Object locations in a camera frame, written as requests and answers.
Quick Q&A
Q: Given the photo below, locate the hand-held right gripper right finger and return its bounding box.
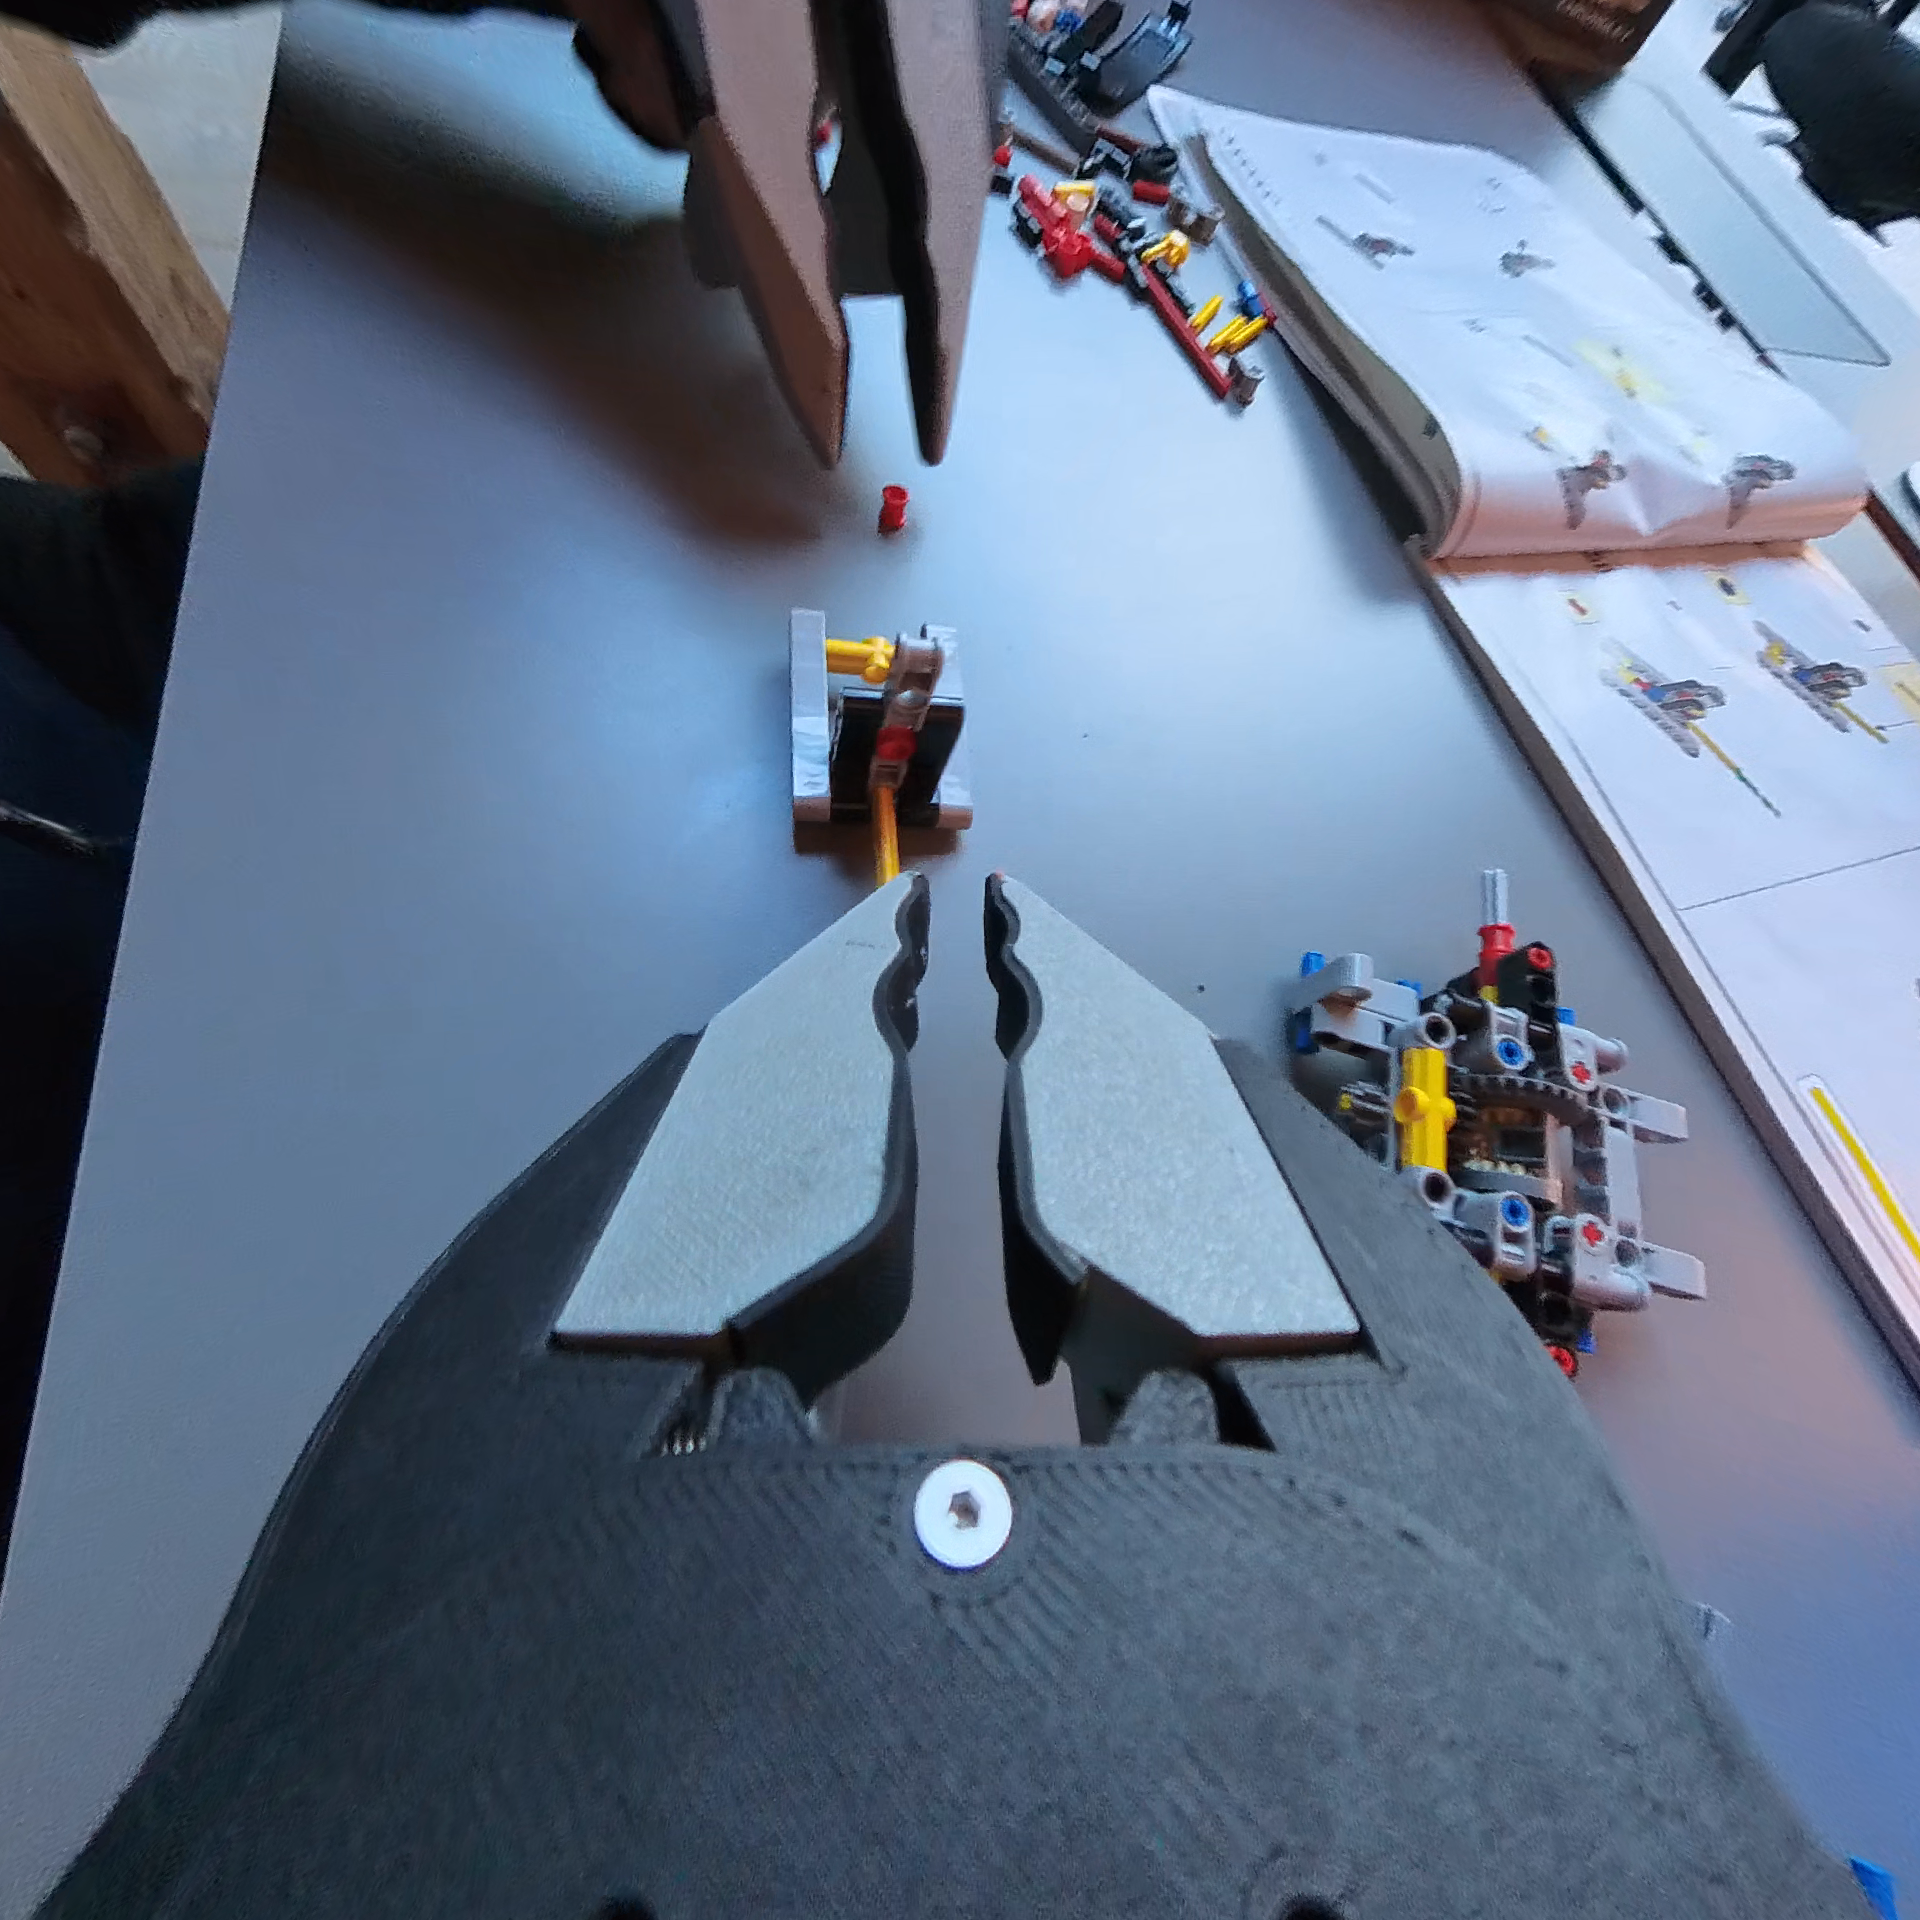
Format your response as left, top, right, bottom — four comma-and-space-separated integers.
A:
982, 873, 1364, 1445

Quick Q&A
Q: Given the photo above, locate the open instruction booklet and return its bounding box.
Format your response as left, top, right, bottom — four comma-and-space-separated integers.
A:
1148, 82, 1920, 1389

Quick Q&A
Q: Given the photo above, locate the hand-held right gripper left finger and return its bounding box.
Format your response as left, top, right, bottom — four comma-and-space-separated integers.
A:
550, 873, 932, 1418

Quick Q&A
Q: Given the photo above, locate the brown cardboard box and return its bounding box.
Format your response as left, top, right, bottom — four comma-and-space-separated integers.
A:
1477, 0, 1681, 84

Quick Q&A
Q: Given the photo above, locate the person's dark clothing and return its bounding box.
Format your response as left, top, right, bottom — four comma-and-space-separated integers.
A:
0, 458, 202, 1548

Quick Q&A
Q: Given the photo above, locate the black office chair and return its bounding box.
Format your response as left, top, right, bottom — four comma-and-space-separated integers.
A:
1703, 0, 1920, 242

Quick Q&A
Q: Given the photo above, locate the heap of loose toy bricks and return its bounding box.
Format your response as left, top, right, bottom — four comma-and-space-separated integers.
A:
989, 0, 1278, 406

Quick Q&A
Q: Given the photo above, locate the wooden furniture piece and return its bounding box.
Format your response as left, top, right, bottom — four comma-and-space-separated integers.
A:
0, 22, 231, 489

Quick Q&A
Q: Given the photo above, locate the large grey toy brick model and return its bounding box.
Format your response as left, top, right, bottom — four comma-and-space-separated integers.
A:
1281, 866, 1711, 1378

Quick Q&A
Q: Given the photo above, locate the grey flat panel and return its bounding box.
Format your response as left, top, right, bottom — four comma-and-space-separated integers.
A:
1559, 66, 1894, 369

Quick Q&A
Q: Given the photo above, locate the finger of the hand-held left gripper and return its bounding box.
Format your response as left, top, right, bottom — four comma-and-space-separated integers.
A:
822, 0, 998, 467
685, 0, 855, 470

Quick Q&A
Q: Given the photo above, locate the small grey toy brick model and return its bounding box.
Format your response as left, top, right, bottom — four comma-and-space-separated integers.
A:
786, 608, 975, 889

